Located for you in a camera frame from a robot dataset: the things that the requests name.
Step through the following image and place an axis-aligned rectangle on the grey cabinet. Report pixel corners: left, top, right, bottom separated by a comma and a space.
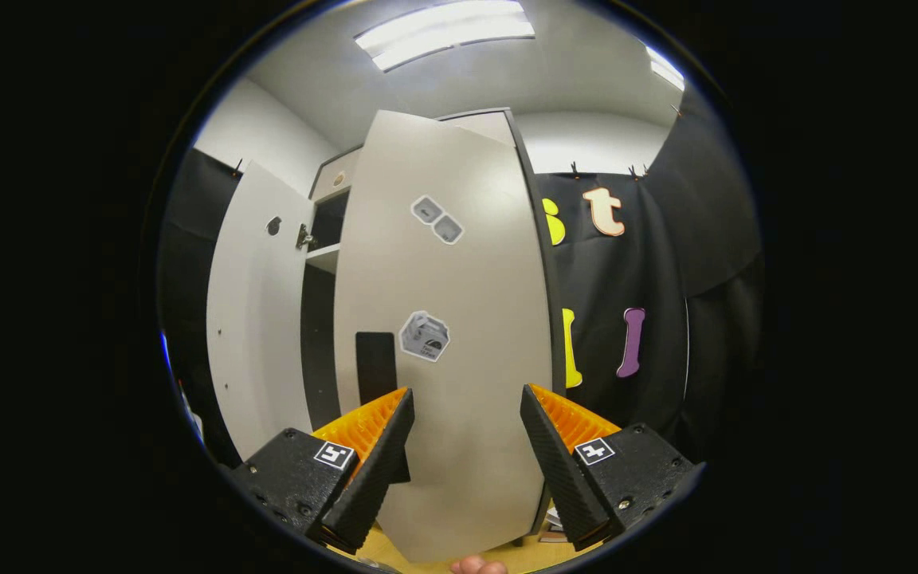
300, 108, 567, 547

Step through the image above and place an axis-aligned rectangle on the grey cabinet door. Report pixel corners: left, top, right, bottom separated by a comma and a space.
206, 162, 316, 462
334, 109, 555, 564

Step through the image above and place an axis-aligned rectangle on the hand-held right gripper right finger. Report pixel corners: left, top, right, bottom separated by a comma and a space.
520, 383, 705, 552

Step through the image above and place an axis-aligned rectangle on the black backdrop cloth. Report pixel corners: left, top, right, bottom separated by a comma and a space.
158, 84, 764, 467

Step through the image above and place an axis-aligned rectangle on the large ceiling light panel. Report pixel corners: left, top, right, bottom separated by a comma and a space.
353, 0, 536, 73

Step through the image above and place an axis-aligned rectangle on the small ceiling light panel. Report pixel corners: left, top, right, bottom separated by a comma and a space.
646, 45, 687, 91

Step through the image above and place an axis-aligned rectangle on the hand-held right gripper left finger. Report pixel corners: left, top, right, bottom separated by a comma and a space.
228, 387, 416, 555

